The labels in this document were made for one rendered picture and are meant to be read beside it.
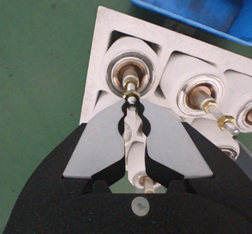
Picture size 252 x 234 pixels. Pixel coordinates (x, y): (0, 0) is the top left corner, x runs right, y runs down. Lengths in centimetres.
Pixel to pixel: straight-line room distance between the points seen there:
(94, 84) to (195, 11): 34
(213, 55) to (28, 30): 48
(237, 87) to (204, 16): 25
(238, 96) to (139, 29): 21
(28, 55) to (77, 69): 15
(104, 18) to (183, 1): 26
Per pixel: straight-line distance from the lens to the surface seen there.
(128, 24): 28
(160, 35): 28
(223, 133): 37
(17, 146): 83
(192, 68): 24
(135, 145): 41
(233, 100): 31
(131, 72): 20
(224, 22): 53
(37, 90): 59
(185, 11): 48
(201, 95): 24
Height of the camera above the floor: 46
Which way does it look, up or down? 60 degrees down
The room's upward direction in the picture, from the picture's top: 179 degrees counter-clockwise
